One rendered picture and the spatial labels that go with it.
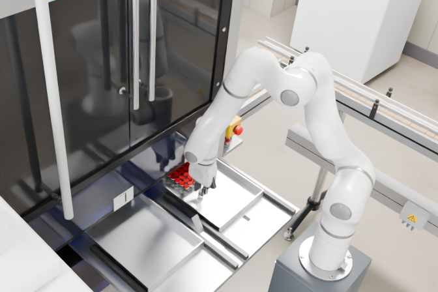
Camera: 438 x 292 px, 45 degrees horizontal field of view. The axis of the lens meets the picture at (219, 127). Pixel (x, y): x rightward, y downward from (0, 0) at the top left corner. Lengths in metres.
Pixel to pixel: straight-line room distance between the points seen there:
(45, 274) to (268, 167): 2.63
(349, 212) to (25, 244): 0.94
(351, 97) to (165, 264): 1.26
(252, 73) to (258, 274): 1.60
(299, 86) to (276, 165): 2.11
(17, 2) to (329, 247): 1.20
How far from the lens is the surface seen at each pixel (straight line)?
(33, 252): 1.00
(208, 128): 1.67
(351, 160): 1.66
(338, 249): 1.83
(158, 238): 1.89
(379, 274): 3.12
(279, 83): 1.43
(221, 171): 2.13
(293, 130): 2.93
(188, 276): 1.81
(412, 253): 3.30
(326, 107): 1.54
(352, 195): 1.60
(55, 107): 1.29
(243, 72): 1.54
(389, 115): 2.57
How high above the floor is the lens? 2.37
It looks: 40 degrees down
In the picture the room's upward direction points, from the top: 7 degrees clockwise
